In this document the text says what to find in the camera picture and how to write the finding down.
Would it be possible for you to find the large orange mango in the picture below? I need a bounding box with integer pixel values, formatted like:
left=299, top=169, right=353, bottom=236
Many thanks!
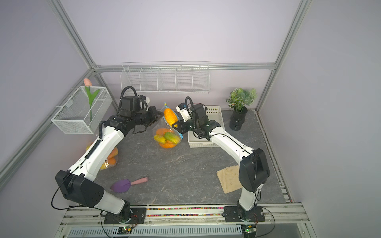
left=107, top=147, right=119, bottom=159

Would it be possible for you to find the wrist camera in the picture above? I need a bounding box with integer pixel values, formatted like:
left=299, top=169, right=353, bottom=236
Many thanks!
left=176, top=103, right=191, bottom=122
left=139, top=95, right=150, bottom=104

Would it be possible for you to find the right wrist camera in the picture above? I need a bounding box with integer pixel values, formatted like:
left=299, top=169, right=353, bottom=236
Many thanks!
left=176, top=103, right=191, bottom=122

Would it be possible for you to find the orange mango top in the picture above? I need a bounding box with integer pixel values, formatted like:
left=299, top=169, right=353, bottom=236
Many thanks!
left=156, top=128, right=173, bottom=136

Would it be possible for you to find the white wire wall shelf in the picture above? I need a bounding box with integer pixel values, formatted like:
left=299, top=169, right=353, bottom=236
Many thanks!
left=120, top=61, right=210, bottom=93

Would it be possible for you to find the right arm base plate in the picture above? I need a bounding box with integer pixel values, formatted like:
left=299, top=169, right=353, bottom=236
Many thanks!
left=222, top=204, right=265, bottom=223

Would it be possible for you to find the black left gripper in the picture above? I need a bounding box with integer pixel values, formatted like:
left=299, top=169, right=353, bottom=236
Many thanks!
left=133, top=106, right=164, bottom=127

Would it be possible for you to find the pink artificial tulip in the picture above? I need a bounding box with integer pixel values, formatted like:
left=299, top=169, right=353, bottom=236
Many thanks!
left=83, top=78, right=100, bottom=121

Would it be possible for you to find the green artificial plant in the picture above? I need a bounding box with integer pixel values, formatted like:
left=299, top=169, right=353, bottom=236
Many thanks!
left=226, top=88, right=257, bottom=113

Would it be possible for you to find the yellow green mango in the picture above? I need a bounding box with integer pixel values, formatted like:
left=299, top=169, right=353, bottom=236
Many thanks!
left=164, top=132, right=181, bottom=144

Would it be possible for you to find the yellow orange long mango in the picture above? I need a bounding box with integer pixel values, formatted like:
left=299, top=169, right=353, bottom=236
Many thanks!
left=164, top=108, right=179, bottom=127

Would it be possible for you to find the white mesh wall basket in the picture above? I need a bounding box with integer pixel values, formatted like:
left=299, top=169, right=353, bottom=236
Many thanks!
left=51, top=86, right=113, bottom=134

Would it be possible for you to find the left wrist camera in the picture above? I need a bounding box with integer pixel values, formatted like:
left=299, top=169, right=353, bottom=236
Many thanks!
left=139, top=95, right=150, bottom=104

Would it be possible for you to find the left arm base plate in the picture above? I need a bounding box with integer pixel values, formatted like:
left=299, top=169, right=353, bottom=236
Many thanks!
left=104, top=207, right=147, bottom=225

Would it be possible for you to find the small yellow mango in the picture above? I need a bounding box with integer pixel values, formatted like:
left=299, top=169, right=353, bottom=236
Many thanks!
left=154, top=134, right=167, bottom=144

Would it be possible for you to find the black glossy plant pot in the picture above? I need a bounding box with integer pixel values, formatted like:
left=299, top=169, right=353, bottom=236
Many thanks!
left=229, top=107, right=248, bottom=131

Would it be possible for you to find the white perforated plastic basket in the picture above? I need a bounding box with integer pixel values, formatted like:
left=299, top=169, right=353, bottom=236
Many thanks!
left=187, top=105, right=225, bottom=148

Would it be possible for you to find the beige work glove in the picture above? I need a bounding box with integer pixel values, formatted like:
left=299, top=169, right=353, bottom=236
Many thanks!
left=217, top=165, right=243, bottom=194

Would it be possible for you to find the clear zip-top bag blue zipper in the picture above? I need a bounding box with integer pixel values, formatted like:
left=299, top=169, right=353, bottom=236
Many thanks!
left=99, top=147, right=119, bottom=171

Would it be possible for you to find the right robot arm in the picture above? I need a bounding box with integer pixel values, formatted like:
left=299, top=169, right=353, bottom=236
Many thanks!
left=172, top=103, right=270, bottom=212

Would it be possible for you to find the purple pink scoop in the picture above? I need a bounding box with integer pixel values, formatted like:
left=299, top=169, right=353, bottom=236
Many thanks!
left=110, top=177, right=148, bottom=193

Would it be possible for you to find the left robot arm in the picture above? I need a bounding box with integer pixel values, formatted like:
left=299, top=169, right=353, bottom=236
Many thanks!
left=55, top=95, right=163, bottom=220

